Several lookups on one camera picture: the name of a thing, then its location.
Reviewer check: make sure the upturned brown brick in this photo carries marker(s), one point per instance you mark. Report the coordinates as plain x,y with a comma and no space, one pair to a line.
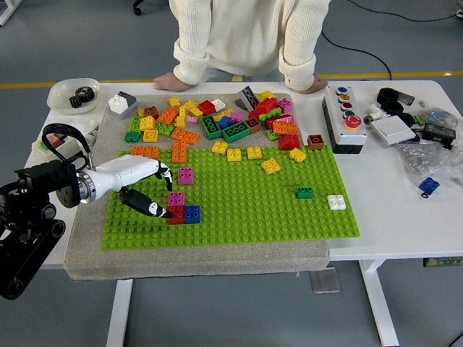
253,124

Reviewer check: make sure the white building brick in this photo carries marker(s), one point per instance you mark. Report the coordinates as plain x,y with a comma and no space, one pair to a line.
336,202
219,104

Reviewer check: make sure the grey-brown mat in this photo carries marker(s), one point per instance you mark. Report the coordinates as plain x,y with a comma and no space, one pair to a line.
217,262

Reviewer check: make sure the black gear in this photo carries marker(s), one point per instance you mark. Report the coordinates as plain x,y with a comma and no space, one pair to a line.
76,101
87,94

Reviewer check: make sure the clear bag of screws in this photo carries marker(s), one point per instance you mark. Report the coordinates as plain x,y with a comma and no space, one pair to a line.
427,159

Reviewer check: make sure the green studded baseplate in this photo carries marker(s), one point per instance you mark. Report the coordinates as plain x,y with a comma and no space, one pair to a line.
253,220

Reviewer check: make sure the person's right forearm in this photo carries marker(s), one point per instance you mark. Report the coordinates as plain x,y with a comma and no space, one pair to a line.
191,65

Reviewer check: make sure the table height controller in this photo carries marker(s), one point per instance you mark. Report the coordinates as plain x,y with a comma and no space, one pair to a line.
443,262

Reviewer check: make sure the clear bag with blue parts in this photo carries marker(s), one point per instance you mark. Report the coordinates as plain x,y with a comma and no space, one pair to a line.
439,116

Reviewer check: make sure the white table leg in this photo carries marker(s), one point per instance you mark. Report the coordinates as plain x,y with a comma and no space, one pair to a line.
380,307
119,314

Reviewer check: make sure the person's left hand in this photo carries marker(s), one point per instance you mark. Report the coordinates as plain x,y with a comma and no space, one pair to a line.
318,85

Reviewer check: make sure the white pipe fitting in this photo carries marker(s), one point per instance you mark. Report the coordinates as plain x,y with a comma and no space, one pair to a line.
374,112
92,131

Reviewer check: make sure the small yellow brick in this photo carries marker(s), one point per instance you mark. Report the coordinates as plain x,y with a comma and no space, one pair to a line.
140,112

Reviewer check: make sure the person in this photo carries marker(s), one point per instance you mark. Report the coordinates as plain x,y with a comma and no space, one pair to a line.
249,32

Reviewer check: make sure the yellow building brick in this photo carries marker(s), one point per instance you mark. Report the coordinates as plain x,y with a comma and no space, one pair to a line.
254,152
180,120
270,166
189,106
266,95
174,102
297,155
219,148
147,123
222,114
196,112
234,154

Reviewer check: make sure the white push-button control box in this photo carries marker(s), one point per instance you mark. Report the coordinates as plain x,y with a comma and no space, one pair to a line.
343,126

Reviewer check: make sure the small dark green brick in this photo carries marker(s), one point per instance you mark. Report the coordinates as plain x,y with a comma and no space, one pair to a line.
304,193

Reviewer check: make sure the white red-green switch box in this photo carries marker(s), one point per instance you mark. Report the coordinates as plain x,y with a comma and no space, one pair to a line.
68,144

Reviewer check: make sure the upturned red brick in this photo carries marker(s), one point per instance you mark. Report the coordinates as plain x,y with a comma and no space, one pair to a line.
207,107

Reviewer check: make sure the white plastic bowl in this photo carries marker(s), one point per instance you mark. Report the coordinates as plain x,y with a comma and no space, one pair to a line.
58,95

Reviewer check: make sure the white furniture frame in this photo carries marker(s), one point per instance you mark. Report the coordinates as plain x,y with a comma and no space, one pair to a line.
6,14

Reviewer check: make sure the small pink brick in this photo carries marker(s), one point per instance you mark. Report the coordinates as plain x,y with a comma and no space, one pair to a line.
191,119

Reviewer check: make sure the blue building brick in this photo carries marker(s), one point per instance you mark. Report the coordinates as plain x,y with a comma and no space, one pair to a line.
192,214
224,123
429,184

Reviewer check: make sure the tall white brick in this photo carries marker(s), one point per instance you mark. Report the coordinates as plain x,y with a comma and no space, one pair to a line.
117,103

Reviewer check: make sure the grey building brick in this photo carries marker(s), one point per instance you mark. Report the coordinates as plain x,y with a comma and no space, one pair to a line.
131,101

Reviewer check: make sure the pink building brick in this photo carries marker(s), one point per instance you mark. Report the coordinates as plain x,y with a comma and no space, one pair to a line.
186,176
285,105
237,116
176,199

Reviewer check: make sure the black power adapter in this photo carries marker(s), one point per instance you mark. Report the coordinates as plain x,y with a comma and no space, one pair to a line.
439,132

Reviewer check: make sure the white wall switch plate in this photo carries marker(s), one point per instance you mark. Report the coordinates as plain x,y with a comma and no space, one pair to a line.
392,130

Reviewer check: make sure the person's left forearm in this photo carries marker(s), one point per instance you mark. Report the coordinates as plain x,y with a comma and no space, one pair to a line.
298,72

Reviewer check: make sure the upturned dark green brick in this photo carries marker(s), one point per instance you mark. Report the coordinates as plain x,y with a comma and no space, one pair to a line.
211,127
237,131

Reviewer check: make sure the small dark block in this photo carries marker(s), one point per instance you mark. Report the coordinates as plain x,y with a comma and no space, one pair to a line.
407,98

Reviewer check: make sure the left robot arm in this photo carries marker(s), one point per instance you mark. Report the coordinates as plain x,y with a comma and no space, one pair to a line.
43,173

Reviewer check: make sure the grey long brick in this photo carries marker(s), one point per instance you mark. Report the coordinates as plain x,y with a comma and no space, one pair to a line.
249,95

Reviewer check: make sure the red building brick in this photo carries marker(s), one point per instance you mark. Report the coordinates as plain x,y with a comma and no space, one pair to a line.
288,142
282,119
179,211
267,105

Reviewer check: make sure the upturned yellow brick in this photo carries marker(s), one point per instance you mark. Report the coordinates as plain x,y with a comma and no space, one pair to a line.
150,135

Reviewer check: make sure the black chair base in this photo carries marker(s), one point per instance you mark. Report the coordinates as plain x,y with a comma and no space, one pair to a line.
137,8

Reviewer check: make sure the lime green brick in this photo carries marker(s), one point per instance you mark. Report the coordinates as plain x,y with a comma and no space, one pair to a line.
164,129
134,124
271,134
269,116

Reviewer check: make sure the orange building brick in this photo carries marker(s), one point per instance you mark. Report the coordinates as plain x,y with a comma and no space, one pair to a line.
179,152
168,115
285,128

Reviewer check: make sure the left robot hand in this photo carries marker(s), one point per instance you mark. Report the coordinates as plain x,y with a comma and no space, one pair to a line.
126,171

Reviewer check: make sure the black tape roll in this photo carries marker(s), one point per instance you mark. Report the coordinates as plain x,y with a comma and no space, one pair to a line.
392,107
387,94
407,119

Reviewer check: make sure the long orange brick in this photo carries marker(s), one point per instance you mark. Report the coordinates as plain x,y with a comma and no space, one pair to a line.
185,136

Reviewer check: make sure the brown building brick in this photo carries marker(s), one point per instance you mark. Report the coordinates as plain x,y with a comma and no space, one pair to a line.
152,112
315,142

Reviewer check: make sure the green plastic clip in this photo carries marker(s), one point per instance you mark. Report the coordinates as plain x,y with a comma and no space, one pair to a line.
418,119

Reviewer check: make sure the person's right hand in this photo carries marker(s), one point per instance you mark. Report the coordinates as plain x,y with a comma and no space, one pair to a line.
168,83

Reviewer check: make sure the orange eight-stud brick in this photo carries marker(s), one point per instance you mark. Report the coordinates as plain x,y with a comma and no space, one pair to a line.
145,151

